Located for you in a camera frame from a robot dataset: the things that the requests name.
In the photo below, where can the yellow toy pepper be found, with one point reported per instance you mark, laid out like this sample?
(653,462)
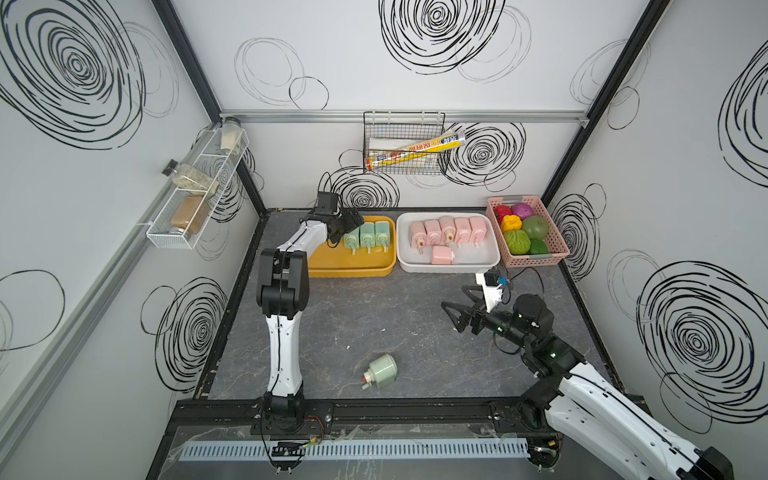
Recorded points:
(510,223)

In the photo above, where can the white plastic storage tray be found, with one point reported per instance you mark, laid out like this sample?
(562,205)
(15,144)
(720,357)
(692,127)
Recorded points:
(469,258)

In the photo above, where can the white slotted cable duct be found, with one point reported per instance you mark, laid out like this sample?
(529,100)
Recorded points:
(377,449)

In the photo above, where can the yellow red foil roll box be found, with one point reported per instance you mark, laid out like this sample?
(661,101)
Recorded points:
(386,153)

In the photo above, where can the black corner frame post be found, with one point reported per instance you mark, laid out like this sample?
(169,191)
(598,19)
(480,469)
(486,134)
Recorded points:
(639,37)
(184,50)

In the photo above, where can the yellow plastic storage tray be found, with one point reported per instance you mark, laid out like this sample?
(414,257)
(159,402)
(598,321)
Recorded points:
(339,262)

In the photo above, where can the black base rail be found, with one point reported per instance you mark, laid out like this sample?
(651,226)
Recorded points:
(331,417)

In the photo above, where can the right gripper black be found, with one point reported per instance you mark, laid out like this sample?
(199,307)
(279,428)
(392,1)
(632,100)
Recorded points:
(466,315)

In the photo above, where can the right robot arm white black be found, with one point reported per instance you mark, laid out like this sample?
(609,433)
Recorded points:
(573,398)

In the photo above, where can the aluminium wall rail back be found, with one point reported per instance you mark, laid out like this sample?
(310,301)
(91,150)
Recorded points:
(451,116)

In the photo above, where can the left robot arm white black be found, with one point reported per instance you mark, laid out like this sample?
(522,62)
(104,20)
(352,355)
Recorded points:
(283,292)

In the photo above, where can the black wire wall basket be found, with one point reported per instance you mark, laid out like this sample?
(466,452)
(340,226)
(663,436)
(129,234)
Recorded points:
(405,127)

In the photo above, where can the white wire wall shelf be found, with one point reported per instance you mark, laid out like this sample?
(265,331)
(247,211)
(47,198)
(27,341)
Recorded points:
(224,206)

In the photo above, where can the aluminium wall rail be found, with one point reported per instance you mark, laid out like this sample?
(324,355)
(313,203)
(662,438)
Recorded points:
(451,116)
(30,397)

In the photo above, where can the clear bottle on shelf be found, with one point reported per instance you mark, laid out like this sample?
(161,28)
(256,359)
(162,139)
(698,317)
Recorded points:
(190,179)

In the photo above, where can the green toy apple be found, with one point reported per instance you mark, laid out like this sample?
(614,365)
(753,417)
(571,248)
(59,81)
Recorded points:
(536,227)

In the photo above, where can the red toy pepper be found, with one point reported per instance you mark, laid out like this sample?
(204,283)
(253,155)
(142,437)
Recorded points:
(501,211)

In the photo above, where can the aluminium wall rail left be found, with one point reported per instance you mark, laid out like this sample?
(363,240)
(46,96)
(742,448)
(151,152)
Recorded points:
(30,397)

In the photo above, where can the dark green toy vegetable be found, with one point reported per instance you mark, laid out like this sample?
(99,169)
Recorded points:
(519,242)

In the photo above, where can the glass jar on shelf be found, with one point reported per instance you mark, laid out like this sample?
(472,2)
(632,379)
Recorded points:
(230,132)

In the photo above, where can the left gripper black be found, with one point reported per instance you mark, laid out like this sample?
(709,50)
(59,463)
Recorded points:
(350,225)

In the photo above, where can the pink perforated plastic basket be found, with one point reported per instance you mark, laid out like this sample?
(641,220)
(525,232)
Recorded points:
(558,250)

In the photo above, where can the black corner frame post right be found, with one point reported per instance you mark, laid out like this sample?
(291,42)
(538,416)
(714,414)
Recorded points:
(639,37)

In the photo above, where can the purple toy vegetable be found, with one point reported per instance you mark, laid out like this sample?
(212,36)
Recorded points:
(522,211)

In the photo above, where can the black corner frame post left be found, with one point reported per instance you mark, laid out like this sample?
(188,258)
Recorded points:
(184,50)

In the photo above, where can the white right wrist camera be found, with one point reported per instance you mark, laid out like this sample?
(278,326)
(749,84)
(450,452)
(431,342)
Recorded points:
(494,288)

